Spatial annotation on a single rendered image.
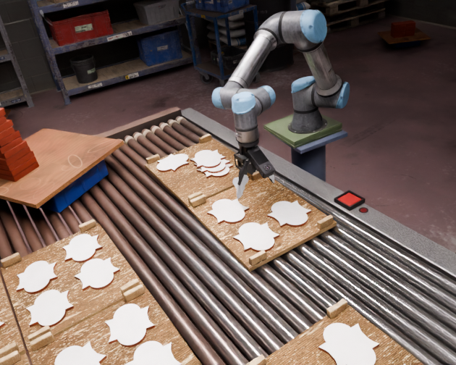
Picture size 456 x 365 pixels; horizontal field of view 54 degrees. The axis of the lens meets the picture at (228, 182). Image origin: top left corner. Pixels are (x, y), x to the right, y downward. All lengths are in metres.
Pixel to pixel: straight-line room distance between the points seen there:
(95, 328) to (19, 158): 0.86
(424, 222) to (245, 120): 1.90
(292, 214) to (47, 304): 0.82
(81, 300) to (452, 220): 2.37
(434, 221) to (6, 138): 2.46
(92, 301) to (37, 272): 0.25
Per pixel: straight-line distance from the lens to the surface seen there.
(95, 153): 1.97
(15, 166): 1.94
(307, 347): 1.19
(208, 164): 1.85
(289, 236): 1.48
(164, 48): 6.08
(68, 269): 1.56
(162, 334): 1.26
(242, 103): 1.42
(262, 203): 1.63
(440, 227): 3.09
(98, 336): 1.32
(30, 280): 1.57
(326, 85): 1.99
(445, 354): 1.24
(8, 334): 1.45
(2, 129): 1.90
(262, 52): 1.73
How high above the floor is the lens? 1.89
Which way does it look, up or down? 33 degrees down
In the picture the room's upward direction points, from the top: 8 degrees counter-clockwise
